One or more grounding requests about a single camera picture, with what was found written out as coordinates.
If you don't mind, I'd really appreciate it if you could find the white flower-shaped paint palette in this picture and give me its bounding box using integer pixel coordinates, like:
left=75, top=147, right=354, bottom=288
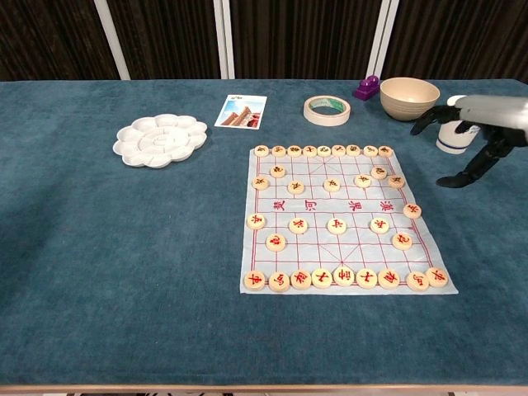
left=112, top=113, right=209, bottom=169

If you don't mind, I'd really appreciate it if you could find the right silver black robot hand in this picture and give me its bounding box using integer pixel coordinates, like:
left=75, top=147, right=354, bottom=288
left=409, top=94, right=528, bottom=190

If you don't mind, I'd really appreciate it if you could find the white chinese chess board sheet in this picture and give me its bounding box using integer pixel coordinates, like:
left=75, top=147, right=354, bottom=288
left=239, top=147, right=460, bottom=296

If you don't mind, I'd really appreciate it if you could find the white paper cup blue logo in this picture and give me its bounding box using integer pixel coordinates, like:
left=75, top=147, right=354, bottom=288
left=436, top=95, right=483, bottom=155

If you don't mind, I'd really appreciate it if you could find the postcard with building photo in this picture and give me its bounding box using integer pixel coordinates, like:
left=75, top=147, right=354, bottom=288
left=214, top=94, right=268, bottom=130

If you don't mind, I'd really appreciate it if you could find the white metal frame post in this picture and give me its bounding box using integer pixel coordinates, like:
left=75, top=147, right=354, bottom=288
left=93, top=0, right=131, bottom=81
left=212, top=0, right=237, bottom=80
left=365, top=0, right=401, bottom=79

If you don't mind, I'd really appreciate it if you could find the beige masking tape roll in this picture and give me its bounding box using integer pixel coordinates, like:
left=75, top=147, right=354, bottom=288
left=303, top=95, right=352, bottom=127

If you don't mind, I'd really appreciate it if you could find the beige ribbed bowl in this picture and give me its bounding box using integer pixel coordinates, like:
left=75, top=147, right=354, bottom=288
left=379, top=77, right=441, bottom=122

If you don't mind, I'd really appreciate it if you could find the purple plastic stamp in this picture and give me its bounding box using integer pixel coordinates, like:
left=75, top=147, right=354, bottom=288
left=353, top=74, right=380, bottom=101

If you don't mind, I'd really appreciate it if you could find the teal velvet tablecloth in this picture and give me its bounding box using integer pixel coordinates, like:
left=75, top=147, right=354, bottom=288
left=0, top=78, right=528, bottom=387

